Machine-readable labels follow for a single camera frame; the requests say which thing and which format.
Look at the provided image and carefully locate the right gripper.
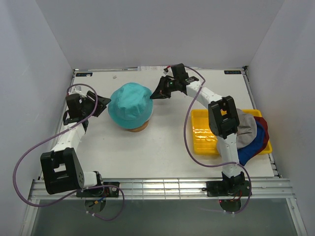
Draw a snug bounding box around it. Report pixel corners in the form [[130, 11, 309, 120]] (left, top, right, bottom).
[[150, 76, 179, 100]]

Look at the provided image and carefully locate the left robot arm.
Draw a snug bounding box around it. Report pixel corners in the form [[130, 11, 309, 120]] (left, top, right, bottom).
[[40, 91, 111, 197]]

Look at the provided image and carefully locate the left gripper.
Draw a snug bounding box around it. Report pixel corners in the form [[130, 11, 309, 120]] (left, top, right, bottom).
[[81, 90, 111, 117]]

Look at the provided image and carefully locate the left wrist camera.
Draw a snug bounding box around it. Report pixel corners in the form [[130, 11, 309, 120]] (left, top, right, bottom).
[[66, 86, 86, 98]]

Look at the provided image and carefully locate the dark red hat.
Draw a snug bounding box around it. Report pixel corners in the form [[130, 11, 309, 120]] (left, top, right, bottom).
[[253, 116, 269, 154]]

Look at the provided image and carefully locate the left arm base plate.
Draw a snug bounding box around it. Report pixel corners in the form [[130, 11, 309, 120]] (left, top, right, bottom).
[[82, 181, 120, 198]]

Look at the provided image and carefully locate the teal bucket hat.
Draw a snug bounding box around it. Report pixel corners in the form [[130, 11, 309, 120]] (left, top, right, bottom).
[[108, 83, 154, 129]]

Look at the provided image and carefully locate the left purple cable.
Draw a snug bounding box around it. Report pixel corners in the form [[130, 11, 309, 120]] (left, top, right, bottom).
[[12, 84, 126, 222]]

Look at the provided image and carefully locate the grey bucket hat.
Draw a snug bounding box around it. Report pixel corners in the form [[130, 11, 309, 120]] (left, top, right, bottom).
[[236, 109, 257, 149]]

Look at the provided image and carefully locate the paper label strip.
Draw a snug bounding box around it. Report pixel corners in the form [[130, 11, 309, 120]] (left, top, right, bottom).
[[137, 66, 167, 71]]

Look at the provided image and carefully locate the yellow plastic tray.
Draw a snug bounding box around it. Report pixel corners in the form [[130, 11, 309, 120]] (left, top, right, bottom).
[[191, 109, 273, 155]]

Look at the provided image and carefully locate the aluminium front rail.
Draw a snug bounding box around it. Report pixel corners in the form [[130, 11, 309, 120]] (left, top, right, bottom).
[[28, 178, 296, 201]]

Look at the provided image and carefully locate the blue hat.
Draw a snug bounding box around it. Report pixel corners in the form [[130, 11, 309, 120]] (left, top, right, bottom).
[[237, 120, 268, 167]]

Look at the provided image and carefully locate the wooden hat stand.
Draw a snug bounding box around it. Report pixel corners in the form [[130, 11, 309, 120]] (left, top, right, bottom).
[[126, 120, 149, 133]]

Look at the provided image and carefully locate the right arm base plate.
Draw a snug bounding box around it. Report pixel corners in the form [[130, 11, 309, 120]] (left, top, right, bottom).
[[201, 179, 252, 197]]

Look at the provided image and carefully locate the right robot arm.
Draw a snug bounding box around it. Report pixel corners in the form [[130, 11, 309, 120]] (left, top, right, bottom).
[[150, 63, 246, 195]]

